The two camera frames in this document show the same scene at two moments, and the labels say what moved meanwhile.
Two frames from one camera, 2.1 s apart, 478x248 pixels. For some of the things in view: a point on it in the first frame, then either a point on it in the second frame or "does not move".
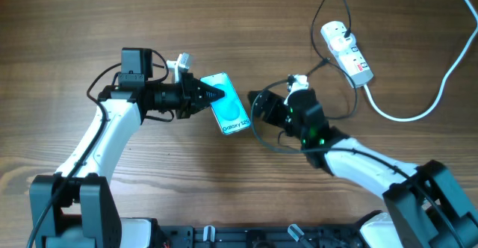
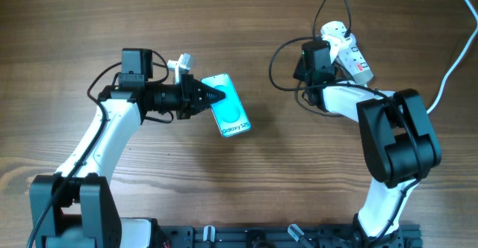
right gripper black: [276, 101] → [299, 72]
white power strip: [346, 53] does not move
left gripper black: [192, 102] does not move
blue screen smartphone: [229, 111] does not move
